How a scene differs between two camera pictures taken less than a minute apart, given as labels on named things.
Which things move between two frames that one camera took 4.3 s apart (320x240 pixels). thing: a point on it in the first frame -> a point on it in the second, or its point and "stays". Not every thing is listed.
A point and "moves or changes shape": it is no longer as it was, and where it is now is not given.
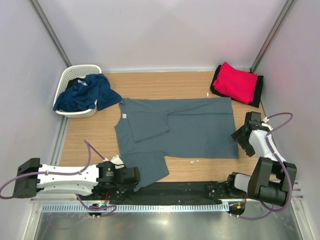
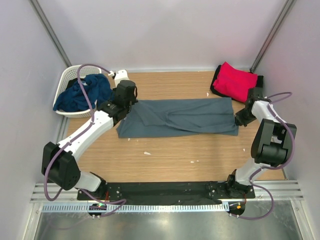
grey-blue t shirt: x=147 y=130 moves or changes shape
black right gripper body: x=246 y=145 -> x=244 y=117
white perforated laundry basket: x=79 y=71 stays
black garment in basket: x=72 y=81 stays
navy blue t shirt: x=81 y=96 stays
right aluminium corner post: x=269 y=38 stays
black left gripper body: x=123 y=185 -> x=132 y=101
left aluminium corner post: x=45 y=20 stays
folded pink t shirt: x=238 y=84 stays
